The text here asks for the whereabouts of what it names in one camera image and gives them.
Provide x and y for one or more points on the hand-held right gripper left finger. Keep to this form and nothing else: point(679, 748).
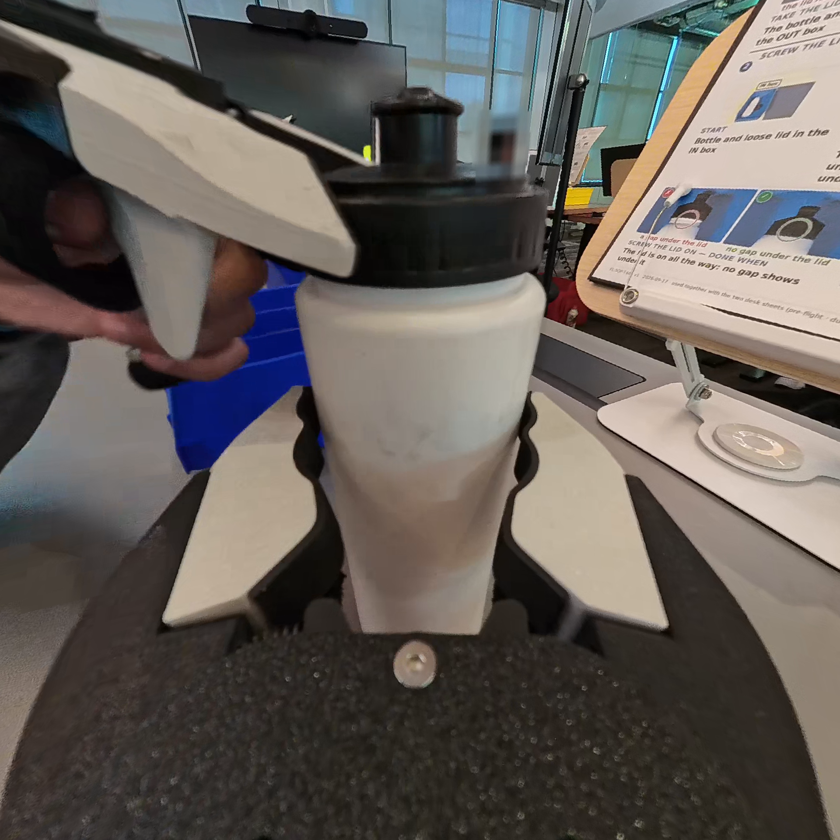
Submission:
point(249, 525)

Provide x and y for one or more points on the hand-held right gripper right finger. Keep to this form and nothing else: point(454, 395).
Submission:
point(584, 531)

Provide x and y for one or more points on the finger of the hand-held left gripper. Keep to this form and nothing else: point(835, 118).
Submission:
point(197, 164)
point(308, 141)

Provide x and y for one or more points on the blue plastic bin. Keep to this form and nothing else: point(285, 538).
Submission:
point(229, 420)

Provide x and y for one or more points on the black bottle lid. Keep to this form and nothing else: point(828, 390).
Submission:
point(446, 229)

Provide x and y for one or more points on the white plastic bottle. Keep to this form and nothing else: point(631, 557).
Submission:
point(420, 354)

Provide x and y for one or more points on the person's left forearm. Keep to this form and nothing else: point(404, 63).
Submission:
point(26, 394)

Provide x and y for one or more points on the person's left hand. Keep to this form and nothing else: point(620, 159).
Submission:
point(229, 302)

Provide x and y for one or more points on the instruction sheet on wooden stand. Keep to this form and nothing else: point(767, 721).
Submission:
point(656, 420)

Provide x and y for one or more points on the black stanchion pole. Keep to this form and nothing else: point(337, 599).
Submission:
point(569, 164)

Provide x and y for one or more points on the small standing sign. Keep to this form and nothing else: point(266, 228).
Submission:
point(587, 151)

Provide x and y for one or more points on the printed instruction sheet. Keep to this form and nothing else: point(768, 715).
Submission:
point(754, 157)

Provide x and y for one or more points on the black wall screen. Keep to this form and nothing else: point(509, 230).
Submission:
point(295, 79)

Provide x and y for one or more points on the black camera bar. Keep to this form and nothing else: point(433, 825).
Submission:
point(302, 23)

